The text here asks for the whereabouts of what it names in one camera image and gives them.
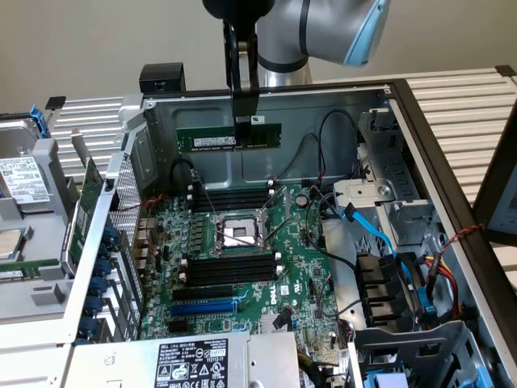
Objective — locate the green graphics card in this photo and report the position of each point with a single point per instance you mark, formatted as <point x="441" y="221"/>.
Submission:
<point x="87" y="190"/>

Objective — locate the short black expansion slot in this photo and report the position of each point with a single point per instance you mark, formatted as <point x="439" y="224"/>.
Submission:
<point x="179" y="327"/>

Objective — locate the metal socket cover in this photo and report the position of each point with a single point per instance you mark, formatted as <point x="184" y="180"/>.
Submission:
<point x="287" y="204"/>

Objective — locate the green motherboard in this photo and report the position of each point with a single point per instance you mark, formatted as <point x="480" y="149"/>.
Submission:
<point x="307" y="258"/>

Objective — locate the grey metal disk bay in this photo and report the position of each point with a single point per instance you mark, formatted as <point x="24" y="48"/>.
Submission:
<point x="363" y="194"/>

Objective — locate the silver chipset heatsink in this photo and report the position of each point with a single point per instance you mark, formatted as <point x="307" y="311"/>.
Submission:
<point x="268" y="323"/>

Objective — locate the black plastic fan shroud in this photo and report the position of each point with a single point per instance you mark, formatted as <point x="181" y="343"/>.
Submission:
<point x="379" y="283"/>

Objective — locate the blue expansion slot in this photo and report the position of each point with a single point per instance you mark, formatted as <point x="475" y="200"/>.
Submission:
<point x="202" y="309"/>

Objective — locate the open grey PC case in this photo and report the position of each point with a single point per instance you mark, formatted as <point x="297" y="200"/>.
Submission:
<point x="262" y="165"/>

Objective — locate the long black expansion slot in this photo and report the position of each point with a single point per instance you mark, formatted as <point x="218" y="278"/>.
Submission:
<point x="202" y="293"/>

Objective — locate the grey power supply unit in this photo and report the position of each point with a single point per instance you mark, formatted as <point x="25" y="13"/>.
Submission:
<point x="121" y="359"/>

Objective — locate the silver hard disk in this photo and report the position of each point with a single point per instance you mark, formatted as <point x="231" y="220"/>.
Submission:
<point x="20" y="178"/>

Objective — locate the black box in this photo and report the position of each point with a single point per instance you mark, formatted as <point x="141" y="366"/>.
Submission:
<point x="161" y="78"/>

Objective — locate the hard drive in grey tray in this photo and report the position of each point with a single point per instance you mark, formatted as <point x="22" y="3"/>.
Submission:
<point x="52" y="182"/>

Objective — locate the blue plastic tab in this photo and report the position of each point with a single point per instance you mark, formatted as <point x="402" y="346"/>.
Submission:
<point x="389" y="380"/>

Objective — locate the silver CPU chip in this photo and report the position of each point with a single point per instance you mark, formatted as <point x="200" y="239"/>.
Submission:
<point x="10" y="242"/>

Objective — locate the CPU socket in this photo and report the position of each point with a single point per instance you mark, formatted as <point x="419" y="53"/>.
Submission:
<point x="234" y="232"/>

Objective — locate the RAM slot white latches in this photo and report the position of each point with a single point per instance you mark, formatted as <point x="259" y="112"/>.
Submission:
<point x="234" y="191"/>
<point x="234" y="267"/>
<point x="234" y="279"/>
<point x="234" y="201"/>

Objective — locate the green RAM stick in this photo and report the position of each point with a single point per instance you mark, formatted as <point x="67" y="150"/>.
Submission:
<point x="24" y="268"/>
<point x="210" y="139"/>

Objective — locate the black table end cap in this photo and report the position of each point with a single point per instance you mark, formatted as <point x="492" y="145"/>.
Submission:
<point x="507" y="70"/>
<point x="56" y="102"/>

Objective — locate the grey front drive cage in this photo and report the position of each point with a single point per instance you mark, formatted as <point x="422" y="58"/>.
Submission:
<point x="424" y="343"/>

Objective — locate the thin metal locking lever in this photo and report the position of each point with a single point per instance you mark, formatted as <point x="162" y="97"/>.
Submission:
<point x="204" y="193"/>
<point x="238" y="238"/>

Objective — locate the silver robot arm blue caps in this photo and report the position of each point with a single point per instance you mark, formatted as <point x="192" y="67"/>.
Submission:
<point x="291" y="24"/>

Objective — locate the round coin battery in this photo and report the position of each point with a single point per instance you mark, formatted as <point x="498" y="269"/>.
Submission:
<point x="301" y="199"/>

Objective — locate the dark framed panel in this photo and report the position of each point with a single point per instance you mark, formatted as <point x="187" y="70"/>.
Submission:
<point x="505" y="210"/>

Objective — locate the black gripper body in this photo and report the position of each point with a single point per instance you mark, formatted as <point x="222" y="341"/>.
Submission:
<point x="240" y="9"/>

